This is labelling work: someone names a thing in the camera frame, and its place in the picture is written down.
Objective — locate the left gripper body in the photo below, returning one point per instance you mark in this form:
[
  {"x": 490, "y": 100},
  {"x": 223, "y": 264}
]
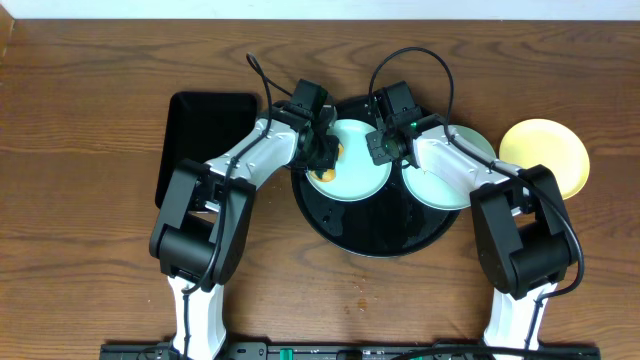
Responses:
[{"x": 325, "y": 158}]

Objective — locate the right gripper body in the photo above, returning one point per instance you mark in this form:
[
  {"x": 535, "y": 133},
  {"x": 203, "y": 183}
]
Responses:
[{"x": 379, "y": 147}]

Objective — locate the green and yellow sponge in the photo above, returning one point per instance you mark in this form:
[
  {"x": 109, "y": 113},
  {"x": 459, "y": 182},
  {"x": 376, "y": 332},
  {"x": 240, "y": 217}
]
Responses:
[{"x": 326, "y": 175}]

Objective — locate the light blue plate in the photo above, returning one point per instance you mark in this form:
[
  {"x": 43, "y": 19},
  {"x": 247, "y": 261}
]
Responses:
[{"x": 356, "y": 176}]

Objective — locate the pale blue plate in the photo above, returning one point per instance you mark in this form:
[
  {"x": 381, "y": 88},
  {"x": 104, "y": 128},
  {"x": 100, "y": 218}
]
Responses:
[{"x": 434, "y": 192}]

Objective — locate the yellow plate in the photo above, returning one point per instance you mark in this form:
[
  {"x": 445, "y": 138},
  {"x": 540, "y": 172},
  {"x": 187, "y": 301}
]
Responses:
[{"x": 545, "y": 142}]

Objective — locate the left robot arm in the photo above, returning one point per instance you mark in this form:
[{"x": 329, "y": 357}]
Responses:
[{"x": 201, "y": 230}]

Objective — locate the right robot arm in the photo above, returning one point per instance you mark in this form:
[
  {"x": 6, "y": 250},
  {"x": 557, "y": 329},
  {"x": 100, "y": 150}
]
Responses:
[{"x": 524, "y": 239}]

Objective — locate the black round tray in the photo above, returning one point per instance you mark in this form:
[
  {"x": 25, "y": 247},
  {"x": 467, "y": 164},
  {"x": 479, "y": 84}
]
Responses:
[{"x": 390, "y": 223}]

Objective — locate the black rectangular tray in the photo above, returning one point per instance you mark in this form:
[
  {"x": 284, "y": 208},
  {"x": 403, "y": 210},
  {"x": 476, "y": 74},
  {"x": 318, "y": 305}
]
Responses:
[{"x": 202, "y": 126}]

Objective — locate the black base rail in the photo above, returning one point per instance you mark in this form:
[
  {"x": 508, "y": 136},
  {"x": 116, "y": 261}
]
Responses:
[{"x": 262, "y": 351}]

